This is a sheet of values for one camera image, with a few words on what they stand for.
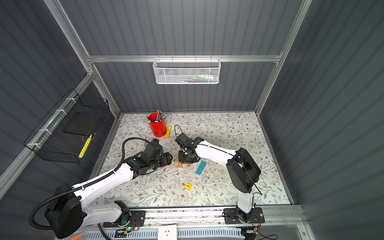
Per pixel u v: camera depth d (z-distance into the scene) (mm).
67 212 397
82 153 664
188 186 824
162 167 743
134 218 725
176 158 821
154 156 654
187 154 641
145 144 996
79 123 741
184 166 852
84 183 450
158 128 1031
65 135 722
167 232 669
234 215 738
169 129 1081
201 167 911
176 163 908
